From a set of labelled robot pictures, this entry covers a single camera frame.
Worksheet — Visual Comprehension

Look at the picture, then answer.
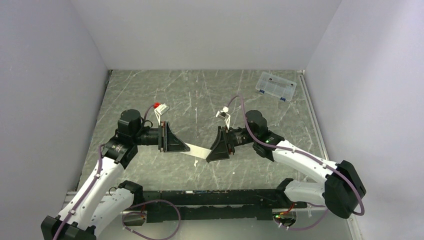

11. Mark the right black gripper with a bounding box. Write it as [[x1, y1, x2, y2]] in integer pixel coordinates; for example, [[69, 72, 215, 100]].
[[206, 126, 257, 162]]

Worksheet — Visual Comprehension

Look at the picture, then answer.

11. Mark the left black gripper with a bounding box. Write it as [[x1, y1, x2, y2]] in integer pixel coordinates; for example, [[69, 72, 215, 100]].
[[132, 121, 190, 152]]

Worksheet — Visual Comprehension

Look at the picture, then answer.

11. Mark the white remote control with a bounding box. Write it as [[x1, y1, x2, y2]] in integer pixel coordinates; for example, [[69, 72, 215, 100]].
[[182, 143, 211, 160]]

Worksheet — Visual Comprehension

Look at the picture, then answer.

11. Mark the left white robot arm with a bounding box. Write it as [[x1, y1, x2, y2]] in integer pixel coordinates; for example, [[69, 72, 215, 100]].
[[41, 109, 190, 240]]

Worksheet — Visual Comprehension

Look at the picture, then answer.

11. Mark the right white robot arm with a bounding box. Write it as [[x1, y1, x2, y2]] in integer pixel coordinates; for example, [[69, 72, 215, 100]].
[[206, 106, 366, 219]]

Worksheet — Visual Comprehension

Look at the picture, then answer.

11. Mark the clear plastic organizer box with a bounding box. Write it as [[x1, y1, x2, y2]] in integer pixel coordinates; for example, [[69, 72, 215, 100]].
[[255, 72, 297, 102]]

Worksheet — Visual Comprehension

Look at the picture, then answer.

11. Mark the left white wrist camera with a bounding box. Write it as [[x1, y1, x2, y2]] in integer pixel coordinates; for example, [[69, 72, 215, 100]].
[[153, 102, 170, 125]]

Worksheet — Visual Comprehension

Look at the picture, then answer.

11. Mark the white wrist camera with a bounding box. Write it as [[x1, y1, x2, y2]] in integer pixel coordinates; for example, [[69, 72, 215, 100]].
[[153, 102, 170, 125], [215, 106, 231, 130]]

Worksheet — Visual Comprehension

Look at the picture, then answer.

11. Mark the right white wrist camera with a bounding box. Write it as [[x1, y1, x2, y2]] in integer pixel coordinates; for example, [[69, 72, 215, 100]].
[[215, 106, 231, 130]]

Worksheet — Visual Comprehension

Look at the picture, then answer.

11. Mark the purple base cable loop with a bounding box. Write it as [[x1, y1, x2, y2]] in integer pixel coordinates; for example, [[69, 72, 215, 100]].
[[121, 202, 180, 240]]

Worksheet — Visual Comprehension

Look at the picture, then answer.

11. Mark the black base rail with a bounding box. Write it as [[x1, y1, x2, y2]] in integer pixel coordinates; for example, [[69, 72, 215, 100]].
[[110, 188, 309, 223]]

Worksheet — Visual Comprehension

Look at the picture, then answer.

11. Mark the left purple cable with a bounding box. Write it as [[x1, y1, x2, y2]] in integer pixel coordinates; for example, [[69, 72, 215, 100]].
[[51, 104, 158, 240]]

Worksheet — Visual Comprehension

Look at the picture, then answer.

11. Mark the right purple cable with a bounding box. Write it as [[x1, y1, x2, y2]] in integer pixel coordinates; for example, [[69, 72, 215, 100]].
[[226, 95, 366, 217]]

